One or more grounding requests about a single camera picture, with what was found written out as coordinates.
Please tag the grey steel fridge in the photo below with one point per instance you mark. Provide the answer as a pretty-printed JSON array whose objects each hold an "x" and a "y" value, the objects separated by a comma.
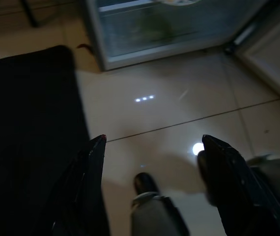
[{"x": 272, "y": 56}]

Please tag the green leafy vegetables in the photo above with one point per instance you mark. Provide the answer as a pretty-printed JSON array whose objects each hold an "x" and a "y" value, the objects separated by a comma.
[{"x": 157, "y": 28}]

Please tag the black fabric floor mat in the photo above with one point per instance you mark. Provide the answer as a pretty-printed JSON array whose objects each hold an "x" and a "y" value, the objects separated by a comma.
[{"x": 19, "y": 123}]

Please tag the black metal stand leg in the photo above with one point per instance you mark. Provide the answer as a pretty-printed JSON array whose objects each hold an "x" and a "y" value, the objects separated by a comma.
[{"x": 29, "y": 12}]

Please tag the floral patterned plate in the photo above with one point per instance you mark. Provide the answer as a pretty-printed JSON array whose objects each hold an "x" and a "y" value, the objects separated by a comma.
[{"x": 179, "y": 2}]

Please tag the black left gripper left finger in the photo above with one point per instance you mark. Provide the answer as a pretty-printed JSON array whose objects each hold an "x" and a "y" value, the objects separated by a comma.
[{"x": 91, "y": 184}]

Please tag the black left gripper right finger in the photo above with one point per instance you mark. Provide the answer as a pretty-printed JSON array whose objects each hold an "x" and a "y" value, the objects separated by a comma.
[{"x": 235, "y": 191}]

